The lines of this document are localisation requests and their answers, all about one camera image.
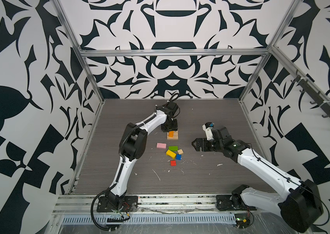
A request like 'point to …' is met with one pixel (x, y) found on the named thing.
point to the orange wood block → (171, 133)
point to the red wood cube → (173, 163)
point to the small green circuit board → (242, 220)
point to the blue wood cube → (178, 157)
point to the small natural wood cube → (180, 151)
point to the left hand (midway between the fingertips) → (175, 127)
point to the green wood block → (174, 148)
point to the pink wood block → (162, 146)
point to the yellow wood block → (171, 153)
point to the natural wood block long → (175, 133)
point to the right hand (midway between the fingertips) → (198, 142)
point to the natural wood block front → (175, 137)
